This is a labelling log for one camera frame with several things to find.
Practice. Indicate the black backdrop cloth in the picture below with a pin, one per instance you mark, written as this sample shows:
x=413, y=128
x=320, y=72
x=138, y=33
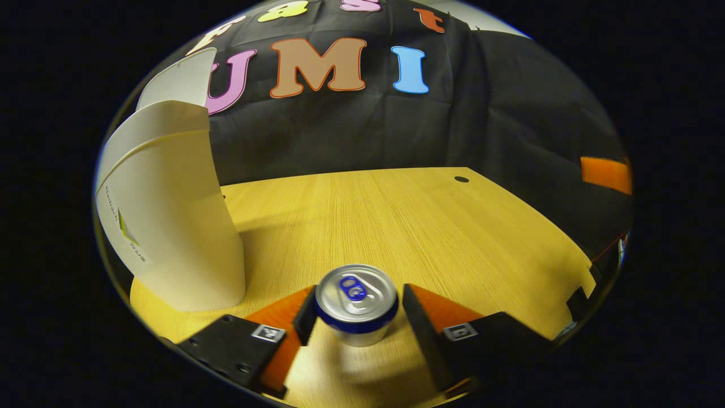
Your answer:
x=510, y=113

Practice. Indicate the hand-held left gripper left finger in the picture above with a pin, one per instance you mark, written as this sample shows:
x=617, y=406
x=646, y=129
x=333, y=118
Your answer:
x=306, y=317

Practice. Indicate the white desktop garbage bin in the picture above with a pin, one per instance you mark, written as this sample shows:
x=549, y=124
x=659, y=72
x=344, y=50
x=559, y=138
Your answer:
x=175, y=226

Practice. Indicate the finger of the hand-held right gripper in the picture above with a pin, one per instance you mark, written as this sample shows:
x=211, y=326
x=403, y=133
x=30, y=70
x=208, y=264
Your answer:
x=606, y=173

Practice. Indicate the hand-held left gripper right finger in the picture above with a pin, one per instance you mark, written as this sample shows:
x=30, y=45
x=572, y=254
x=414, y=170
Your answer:
x=422, y=334

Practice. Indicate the silver blue pop can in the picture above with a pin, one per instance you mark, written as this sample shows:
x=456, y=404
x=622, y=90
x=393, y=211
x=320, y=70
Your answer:
x=357, y=306

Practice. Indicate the wooden desktop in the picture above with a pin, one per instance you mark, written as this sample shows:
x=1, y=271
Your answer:
x=425, y=238

